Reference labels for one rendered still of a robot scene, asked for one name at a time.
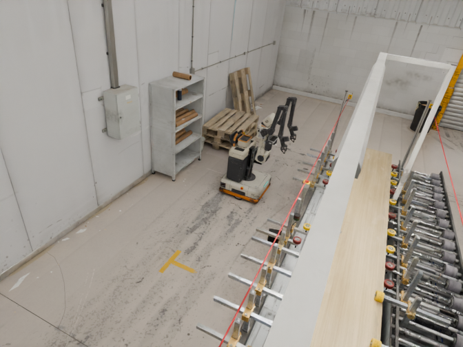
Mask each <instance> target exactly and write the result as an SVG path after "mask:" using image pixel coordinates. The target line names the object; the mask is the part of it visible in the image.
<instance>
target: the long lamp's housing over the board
mask: <svg viewBox="0 0 463 347"><path fill-rule="evenodd" d="M374 67H375V64H374V65H373V67H372V69H371V72H370V74H369V77H368V79H367V82H366V83H365V86H364V88H363V91H362V93H361V95H360V98H359V100H358V103H357V105H356V108H355V109H354V111H353V114H352V117H351V119H350V121H349V124H348V126H347V128H346V131H345V133H344V136H343V137H342V140H341V142H340V145H339V147H338V150H337V152H336V154H335V157H334V159H333V162H332V164H331V170H330V171H332V172H333V169H334V167H335V165H336V162H337V160H338V157H339V155H340V152H341V150H342V147H343V145H344V142H345V140H346V137H347V134H348V133H349V130H350V127H351V124H352V122H353V119H354V117H355V115H356V112H357V110H358V107H359V104H360V101H361V100H362V97H363V94H364V91H365V90H366V87H367V84H368V82H369V79H370V77H371V74H372V71H373V69H374ZM384 71H385V65H384V68H383V71H382V76H381V79H380V84H379V86H378V91H377V94H376V98H375V102H374V105H373V110H372V113H371V117H370V121H369V125H368V128H367V133H366V136H365V139H364V144H363V147H362V151H361V154H360V159H359V162H358V167H357V170H356V174H355V178H356V179H358V176H359V174H360V172H361V169H362V164H363V160H364V155H365V151H366V148H367V143H368V140H369V134H370V131H371V126H372V122H373V117H374V114H375V109H376V105H377V102H378V97H379V93H380V88H381V84H382V79H383V76H384Z"/></svg>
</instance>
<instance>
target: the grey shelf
mask: <svg viewBox="0 0 463 347"><path fill-rule="evenodd" d="M180 73H184V74H189V73H186V72H180ZM189 75H191V76H192V79H191V80H186V79H183V78H178V77H174V76H172V75H171V76H168V77H165V78H162V79H160V80H157V81H154V82H151V83H149V93H150V129H151V147H152V174H155V172H154V170H155V171H157V172H160V173H162V174H166V175H168V176H171V177H172V181H175V175H176V174H177V173H178V172H179V171H180V170H181V169H183V168H184V167H186V166H188V164H189V163H191V162H192V161H194V160H195V159H196V158H198V157H199V159H198V160H201V159H200V157H201V143H202V130H203V103H204V90H205V77H204V76H198V75H195V74H189ZM181 88H184V89H185V88H187V89H188V93H186V94H184V95H182V100H181V101H178V97H177V98H176V90H179V89H181ZM202 89H203V92H202ZM201 103H202V106H201ZM182 107H183V108H184V109H188V110H189V111H190V110H192V109H194V110H195V112H197V113H198V116H197V117H195V118H193V119H191V120H189V121H187V122H186V123H183V124H182V125H180V126H178V127H176V110H178V109H180V108H182ZM200 118H201V121H200ZM182 128H185V131H186V132H188V131H189V130H191V131H192V134H191V135H190V136H188V137H187V138H185V139H184V140H182V141H181V142H179V143H178V144H177V145H176V132H178V131H180V130H181V129H182ZM199 145H200V149H199Z"/></svg>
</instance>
